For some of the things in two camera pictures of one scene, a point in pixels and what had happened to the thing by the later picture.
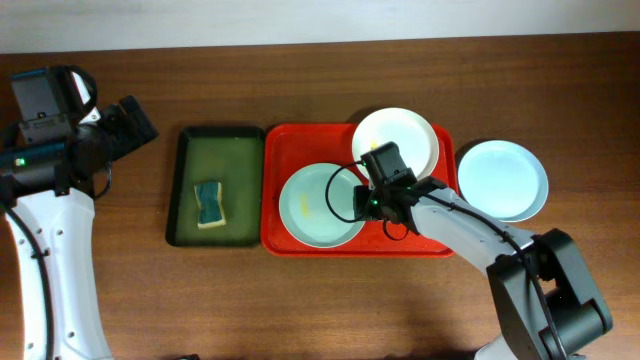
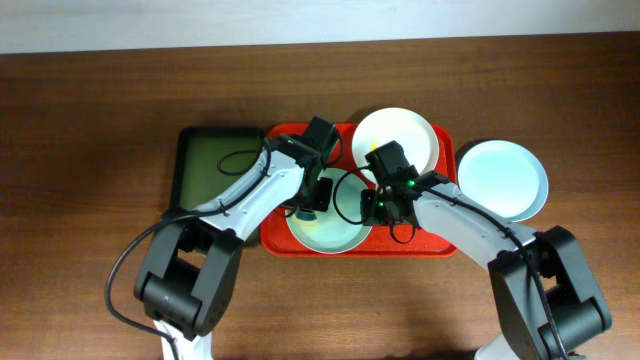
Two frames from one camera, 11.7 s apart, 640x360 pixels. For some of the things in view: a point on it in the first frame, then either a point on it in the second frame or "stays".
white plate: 413,133 stays
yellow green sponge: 211,206 -> 306,217
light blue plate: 502,180 stays
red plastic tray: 288,148 stays
